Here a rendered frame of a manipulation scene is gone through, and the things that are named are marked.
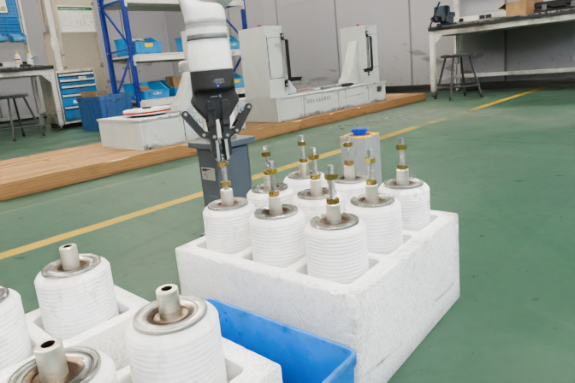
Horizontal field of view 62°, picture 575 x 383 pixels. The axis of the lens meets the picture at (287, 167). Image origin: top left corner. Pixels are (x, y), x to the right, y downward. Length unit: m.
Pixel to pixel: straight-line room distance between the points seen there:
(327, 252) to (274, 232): 0.11
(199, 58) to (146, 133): 2.14
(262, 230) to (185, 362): 0.33
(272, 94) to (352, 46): 1.30
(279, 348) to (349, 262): 0.17
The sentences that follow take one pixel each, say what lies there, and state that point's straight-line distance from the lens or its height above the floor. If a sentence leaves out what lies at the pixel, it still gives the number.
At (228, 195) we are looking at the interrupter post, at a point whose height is 0.27.
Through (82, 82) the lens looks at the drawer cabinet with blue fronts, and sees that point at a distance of 6.41.
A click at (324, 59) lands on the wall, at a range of 7.46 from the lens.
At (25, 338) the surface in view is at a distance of 0.70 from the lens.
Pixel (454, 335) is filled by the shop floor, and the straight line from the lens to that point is 0.94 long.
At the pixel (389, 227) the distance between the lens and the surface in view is 0.81.
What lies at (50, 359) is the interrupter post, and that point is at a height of 0.27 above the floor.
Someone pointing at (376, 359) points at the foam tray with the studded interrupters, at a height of 0.06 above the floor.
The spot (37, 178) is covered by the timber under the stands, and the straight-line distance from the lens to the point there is 2.63.
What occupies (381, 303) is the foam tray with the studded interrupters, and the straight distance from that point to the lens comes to 0.74.
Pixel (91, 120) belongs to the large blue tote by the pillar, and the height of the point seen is 0.12.
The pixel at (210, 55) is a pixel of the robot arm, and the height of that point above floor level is 0.52.
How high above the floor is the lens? 0.49
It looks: 12 degrees down
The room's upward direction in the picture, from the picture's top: 5 degrees counter-clockwise
